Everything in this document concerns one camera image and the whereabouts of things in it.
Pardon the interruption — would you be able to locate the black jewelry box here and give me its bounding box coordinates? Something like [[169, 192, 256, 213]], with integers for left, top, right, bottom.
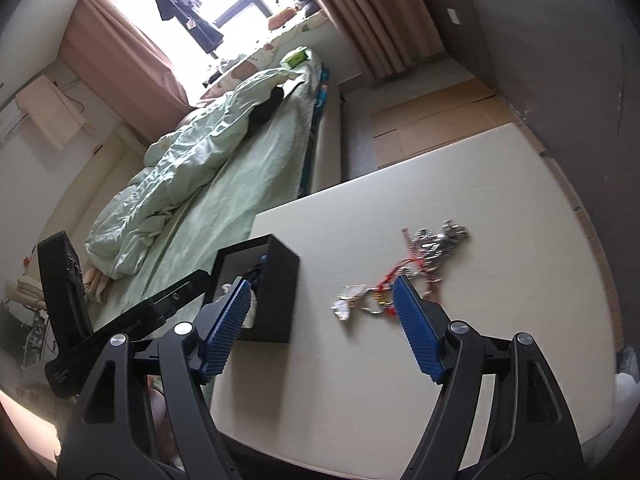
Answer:
[[203, 234, 299, 344]]

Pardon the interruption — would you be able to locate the pale green duvet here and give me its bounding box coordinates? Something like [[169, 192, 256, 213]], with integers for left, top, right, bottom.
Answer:
[[85, 68, 303, 280]]

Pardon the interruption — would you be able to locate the white butterfly brooch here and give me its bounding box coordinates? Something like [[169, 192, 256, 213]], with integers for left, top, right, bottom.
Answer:
[[331, 284, 368, 322]]

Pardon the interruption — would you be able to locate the green bed sheet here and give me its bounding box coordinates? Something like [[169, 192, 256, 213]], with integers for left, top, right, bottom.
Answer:
[[91, 50, 329, 326]]

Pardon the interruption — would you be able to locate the pink curtain left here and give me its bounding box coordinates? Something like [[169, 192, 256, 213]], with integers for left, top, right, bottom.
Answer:
[[58, 0, 192, 143]]

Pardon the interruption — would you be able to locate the pink curtain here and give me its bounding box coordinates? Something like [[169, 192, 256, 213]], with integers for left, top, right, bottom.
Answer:
[[316, 0, 445, 80], [58, 0, 192, 143]]

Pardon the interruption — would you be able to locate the black garment on bed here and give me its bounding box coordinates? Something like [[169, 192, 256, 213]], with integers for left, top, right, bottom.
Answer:
[[248, 86, 284, 130]]

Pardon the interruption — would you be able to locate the brown cardboard floor sheet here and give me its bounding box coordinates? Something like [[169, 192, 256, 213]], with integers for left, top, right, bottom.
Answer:
[[370, 78, 544, 168]]

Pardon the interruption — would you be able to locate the floral window seat cushion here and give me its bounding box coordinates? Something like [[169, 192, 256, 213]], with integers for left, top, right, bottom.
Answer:
[[198, 11, 329, 103]]

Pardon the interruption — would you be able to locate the pink curtain right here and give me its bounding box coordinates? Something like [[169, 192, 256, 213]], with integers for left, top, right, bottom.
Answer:
[[316, 0, 445, 80]]

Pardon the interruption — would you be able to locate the silver ball chain necklace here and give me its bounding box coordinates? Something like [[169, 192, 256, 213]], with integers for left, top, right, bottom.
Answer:
[[366, 219, 471, 317]]

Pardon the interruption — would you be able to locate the red string bracelet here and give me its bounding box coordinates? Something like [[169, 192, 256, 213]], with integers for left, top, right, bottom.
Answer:
[[372, 227, 442, 319]]

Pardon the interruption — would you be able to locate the white wall switch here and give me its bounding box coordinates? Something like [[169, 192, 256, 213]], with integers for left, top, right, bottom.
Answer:
[[447, 8, 461, 25]]

